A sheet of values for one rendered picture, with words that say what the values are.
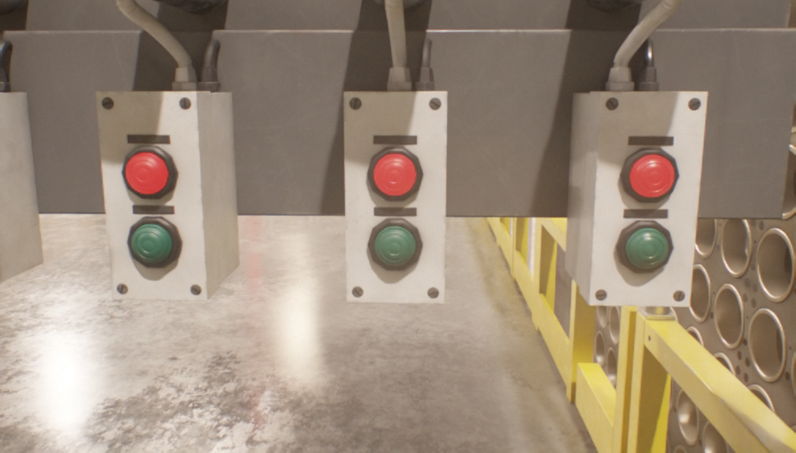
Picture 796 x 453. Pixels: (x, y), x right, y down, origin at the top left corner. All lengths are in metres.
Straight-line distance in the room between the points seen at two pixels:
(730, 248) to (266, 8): 2.52
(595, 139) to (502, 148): 0.10
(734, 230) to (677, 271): 2.42
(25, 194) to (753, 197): 0.60
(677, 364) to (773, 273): 1.66
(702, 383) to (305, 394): 1.05
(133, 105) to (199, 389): 1.39
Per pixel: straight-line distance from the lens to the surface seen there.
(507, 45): 0.54
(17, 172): 0.61
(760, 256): 2.66
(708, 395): 0.95
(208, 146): 0.49
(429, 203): 0.45
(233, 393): 1.78
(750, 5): 0.63
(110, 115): 0.50
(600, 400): 1.48
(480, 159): 0.54
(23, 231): 0.62
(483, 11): 0.57
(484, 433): 1.57
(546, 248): 2.09
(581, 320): 1.66
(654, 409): 1.23
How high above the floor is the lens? 0.77
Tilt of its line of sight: 10 degrees down
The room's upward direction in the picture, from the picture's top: straight up
